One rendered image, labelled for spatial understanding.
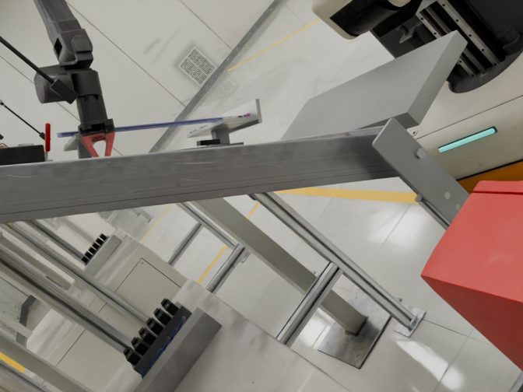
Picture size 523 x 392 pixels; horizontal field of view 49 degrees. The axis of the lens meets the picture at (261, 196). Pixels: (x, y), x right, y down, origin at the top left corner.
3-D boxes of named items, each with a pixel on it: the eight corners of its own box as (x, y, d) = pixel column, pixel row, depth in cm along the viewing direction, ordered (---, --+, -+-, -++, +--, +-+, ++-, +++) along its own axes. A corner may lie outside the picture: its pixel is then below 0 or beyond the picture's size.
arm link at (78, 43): (86, 33, 120) (76, 54, 127) (29, 36, 113) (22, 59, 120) (104, 85, 118) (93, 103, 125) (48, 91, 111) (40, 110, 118)
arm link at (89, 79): (100, 64, 120) (91, 70, 125) (68, 68, 116) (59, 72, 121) (107, 97, 121) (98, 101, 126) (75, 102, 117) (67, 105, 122)
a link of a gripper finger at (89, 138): (89, 171, 119) (79, 127, 118) (86, 171, 126) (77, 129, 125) (122, 165, 122) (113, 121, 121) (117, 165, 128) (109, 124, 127)
